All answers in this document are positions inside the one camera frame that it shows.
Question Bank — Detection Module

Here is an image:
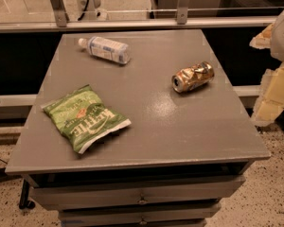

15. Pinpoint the grey drawer cabinet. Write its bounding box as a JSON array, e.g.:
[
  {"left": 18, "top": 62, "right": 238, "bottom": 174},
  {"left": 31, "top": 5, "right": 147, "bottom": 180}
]
[{"left": 6, "top": 30, "right": 270, "bottom": 227}]

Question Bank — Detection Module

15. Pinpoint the grey drawer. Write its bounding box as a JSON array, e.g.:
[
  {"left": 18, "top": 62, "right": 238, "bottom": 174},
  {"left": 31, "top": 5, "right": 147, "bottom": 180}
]
[
  {"left": 31, "top": 175, "right": 245, "bottom": 210},
  {"left": 59, "top": 202, "right": 221, "bottom": 227}
]

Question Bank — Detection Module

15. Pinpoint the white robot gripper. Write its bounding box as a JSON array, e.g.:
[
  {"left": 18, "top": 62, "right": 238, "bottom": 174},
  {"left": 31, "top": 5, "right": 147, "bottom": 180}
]
[{"left": 249, "top": 10, "right": 284, "bottom": 127}]

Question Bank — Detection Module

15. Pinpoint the left metal rail bracket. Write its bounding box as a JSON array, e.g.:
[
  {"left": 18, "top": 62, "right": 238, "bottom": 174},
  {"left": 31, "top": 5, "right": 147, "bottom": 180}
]
[{"left": 50, "top": 0, "right": 68, "bottom": 27}]

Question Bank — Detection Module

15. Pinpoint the black cable behind glass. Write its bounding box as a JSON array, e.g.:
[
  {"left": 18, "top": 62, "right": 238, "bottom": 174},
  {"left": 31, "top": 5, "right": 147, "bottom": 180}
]
[{"left": 78, "top": 0, "right": 92, "bottom": 21}]

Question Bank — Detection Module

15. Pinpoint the clear plastic water bottle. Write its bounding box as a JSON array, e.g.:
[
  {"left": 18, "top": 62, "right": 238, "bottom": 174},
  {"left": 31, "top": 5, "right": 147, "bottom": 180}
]
[{"left": 78, "top": 36, "right": 131, "bottom": 64}]

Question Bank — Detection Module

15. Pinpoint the horizontal metal railing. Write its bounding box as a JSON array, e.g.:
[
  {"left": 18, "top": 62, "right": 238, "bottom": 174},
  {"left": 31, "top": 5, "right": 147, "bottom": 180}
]
[{"left": 0, "top": 16, "right": 276, "bottom": 33}]

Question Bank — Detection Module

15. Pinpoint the upper grey drawer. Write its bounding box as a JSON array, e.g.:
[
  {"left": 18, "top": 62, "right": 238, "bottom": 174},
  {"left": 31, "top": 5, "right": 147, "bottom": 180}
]
[{"left": 31, "top": 175, "right": 245, "bottom": 210}]

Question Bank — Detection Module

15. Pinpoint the crushed orange soda can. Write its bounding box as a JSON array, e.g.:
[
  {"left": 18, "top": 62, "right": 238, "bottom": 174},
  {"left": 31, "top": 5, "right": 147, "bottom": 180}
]
[{"left": 171, "top": 61, "right": 215, "bottom": 93}]

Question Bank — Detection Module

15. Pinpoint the black metal stand leg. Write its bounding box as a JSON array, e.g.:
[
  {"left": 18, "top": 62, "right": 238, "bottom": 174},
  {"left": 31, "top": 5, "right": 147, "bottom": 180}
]
[{"left": 18, "top": 181, "right": 35, "bottom": 210}]

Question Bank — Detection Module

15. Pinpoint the green chip bag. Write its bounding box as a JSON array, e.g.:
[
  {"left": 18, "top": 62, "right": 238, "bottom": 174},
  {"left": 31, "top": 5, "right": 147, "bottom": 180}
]
[{"left": 42, "top": 85, "right": 132, "bottom": 154}]

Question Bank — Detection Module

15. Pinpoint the lower grey drawer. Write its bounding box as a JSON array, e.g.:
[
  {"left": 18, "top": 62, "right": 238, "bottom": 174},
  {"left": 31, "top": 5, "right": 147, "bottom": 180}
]
[{"left": 59, "top": 202, "right": 221, "bottom": 227}]

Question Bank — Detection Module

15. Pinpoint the metal rail bracket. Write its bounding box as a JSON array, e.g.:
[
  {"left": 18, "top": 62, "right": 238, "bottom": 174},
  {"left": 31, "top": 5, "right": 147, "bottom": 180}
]
[
  {"left": 176, "top": 0, "right": 190, "bottom": 25},
  {"left": 50, "top": 0, "right": 68, "bottom": 27}
]

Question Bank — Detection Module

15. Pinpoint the right metal rail bracket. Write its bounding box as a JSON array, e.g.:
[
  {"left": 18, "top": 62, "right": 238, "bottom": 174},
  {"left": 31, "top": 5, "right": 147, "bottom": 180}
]
[{"left": 176, "top": 0, "right": 190, "bottom": 25}]

